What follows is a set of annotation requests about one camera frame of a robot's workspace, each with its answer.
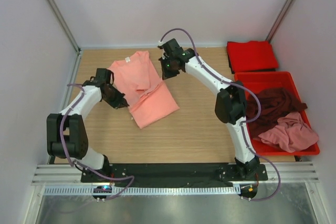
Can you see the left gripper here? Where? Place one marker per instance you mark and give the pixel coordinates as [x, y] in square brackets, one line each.
[120, 102]

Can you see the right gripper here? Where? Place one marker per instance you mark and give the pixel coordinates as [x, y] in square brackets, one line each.
[167, 74]

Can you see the dusty pink t shirt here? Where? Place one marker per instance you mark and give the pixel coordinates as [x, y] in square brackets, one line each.
[290, 134]

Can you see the red plastic bin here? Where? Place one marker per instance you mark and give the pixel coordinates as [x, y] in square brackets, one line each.
[258, 81]

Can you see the aluminium frame rail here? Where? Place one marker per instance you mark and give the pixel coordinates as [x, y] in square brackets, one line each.
[290, 172]

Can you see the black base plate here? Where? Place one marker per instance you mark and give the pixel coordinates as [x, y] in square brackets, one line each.
[184, 175]

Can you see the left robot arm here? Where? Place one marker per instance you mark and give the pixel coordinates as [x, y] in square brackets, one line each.
[66, 133]

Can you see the folded red t shirt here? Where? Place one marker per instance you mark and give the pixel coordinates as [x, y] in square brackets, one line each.
[251, 56]

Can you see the corner aluminium post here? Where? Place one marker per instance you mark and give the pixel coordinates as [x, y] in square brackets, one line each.
[64, 26]
[279, 19]

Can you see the slotted cable duct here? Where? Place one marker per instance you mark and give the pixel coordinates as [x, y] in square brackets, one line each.
[104, 190]

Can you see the right corner aluminium post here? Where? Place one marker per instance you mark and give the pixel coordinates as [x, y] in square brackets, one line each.
[279, 19]

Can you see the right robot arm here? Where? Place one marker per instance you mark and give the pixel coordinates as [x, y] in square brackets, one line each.
[230, 105]

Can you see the dark maroon t shirt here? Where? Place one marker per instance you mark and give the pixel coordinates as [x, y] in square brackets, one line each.
[275, 103]

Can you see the salmon pink t shirt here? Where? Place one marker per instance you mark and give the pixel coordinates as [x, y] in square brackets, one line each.
[147, 95]

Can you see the left corner aluminium post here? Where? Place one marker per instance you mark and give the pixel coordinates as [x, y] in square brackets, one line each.
[64, 26]

